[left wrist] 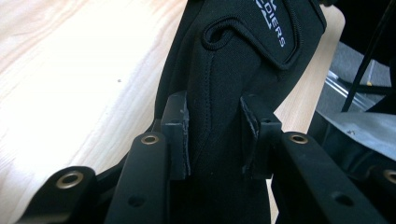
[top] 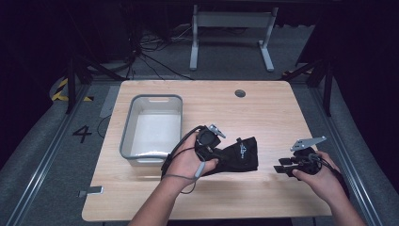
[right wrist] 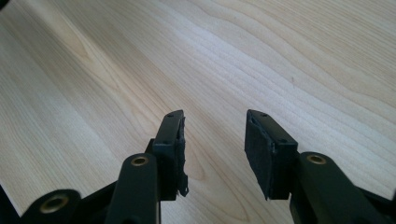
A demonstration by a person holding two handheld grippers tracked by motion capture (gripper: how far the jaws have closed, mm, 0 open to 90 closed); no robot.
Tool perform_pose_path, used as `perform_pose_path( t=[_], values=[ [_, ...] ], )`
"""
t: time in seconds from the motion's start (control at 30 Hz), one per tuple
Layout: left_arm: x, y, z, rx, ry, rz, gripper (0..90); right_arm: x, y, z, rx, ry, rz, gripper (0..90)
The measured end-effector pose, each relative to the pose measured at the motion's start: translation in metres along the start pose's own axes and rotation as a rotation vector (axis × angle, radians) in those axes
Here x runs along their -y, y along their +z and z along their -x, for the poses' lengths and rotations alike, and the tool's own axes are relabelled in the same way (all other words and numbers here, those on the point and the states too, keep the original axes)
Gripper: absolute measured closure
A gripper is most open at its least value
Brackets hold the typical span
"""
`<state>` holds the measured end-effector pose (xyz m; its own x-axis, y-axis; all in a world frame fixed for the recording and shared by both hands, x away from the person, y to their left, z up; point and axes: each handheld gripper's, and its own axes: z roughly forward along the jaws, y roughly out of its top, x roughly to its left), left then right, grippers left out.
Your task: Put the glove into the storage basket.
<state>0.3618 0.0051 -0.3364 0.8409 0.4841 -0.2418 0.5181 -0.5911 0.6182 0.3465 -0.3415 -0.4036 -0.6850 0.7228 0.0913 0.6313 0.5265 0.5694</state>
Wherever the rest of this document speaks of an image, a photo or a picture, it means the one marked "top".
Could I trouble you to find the black cloth bag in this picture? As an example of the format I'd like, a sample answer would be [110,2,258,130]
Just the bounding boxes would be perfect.
[200,146,259,176]

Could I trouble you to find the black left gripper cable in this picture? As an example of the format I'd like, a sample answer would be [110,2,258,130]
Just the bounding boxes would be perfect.
[160,124,204,181]

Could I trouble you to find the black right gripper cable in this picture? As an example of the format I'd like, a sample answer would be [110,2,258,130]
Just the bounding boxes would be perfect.
[309,153,351,200]

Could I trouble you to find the grey floor tape patch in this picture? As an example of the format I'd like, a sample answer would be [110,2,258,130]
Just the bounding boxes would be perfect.
[99,85,121,119]

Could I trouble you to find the yellow black hazard tape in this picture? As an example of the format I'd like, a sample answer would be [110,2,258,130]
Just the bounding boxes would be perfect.
[51,77,95,103]

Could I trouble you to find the person's right hand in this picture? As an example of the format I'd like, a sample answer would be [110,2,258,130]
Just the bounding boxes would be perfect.
[292,151,344,202]

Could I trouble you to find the grey plastic bin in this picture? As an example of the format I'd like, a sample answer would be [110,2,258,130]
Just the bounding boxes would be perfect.
[119,94,184,167]

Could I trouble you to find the thin black floor cable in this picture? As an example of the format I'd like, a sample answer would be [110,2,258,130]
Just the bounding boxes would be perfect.
[96,114,113,139]

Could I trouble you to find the small metal floor bracket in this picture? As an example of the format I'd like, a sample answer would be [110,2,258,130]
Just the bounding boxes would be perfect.
[77,186,104,199]

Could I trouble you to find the person's left hand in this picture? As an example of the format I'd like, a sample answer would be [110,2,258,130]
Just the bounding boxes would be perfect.
[162,133,220,189]

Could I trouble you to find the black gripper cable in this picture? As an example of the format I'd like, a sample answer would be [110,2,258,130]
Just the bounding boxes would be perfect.
[160,124,204,181]
[309,153,351,200]

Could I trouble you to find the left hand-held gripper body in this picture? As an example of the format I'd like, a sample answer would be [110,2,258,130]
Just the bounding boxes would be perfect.
[195,123,227,153]

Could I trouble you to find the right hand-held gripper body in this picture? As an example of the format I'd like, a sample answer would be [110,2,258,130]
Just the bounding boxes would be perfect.
[289,135,327,176]

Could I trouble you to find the grey wrist strap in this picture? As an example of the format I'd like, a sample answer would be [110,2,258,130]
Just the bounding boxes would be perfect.
[161,161,207,195]

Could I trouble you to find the black metal stand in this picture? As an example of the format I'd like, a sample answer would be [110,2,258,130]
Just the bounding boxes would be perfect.
[64,51,126,115]
[281,57,335,118]

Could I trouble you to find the white metal table frame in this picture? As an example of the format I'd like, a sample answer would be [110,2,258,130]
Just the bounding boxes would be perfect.
[188,4,279,73]

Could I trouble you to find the bundle of floor cables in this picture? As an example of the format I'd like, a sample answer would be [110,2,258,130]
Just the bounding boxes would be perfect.
[124,24,194,81]

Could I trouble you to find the black glove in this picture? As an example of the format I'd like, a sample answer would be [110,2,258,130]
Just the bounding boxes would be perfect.
[219,136,259,172]

